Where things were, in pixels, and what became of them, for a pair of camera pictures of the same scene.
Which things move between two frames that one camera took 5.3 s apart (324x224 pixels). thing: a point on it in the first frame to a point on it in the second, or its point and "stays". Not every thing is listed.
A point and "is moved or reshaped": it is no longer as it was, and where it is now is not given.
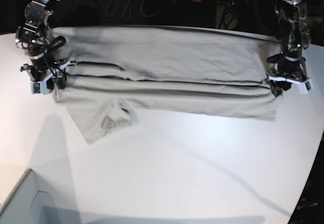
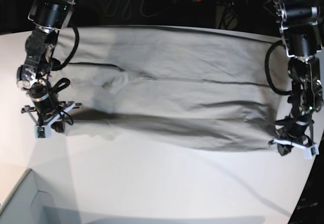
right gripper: [287, 70] to [296, 132]
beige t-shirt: [112, 71] is moved or reshaped
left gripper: [47, 74] to [49, 110]
